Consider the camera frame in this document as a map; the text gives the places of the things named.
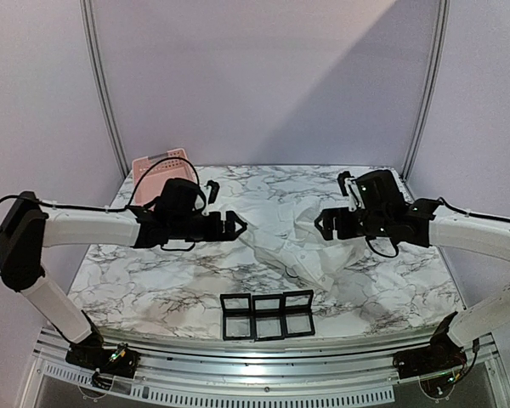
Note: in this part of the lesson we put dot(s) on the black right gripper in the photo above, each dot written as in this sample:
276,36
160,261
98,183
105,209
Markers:
337,221

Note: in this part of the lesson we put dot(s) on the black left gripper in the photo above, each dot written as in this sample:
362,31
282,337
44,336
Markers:
229,234

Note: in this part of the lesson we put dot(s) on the white button shirt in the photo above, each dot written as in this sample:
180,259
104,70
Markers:
283,235

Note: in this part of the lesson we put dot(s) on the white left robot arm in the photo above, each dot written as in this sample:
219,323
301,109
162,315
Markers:
32,225

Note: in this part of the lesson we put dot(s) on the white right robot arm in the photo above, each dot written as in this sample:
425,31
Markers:
480,233

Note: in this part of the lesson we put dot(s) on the left black display case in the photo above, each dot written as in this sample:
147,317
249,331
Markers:
237,317

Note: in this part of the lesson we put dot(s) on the black display case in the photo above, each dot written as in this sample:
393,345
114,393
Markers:
268,313
298,316
237,317

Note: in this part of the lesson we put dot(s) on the middle black display case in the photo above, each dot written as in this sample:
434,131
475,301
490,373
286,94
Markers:
268,313

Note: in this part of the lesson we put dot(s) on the pink plastic basket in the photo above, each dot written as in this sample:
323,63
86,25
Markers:
172,164

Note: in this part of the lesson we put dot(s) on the right black display case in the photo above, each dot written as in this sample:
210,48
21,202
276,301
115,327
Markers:
298,316

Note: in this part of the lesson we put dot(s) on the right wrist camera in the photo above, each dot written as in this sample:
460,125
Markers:
345,183

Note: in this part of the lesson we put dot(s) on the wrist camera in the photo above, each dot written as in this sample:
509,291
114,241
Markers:
345,183
211,191

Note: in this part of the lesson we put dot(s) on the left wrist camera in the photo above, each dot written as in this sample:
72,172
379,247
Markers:
211,191

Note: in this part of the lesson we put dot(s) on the aluminium front rail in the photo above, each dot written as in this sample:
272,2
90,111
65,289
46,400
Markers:
308,372

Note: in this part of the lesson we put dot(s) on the left aluminium frame post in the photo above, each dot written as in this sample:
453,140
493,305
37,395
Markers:
95,59

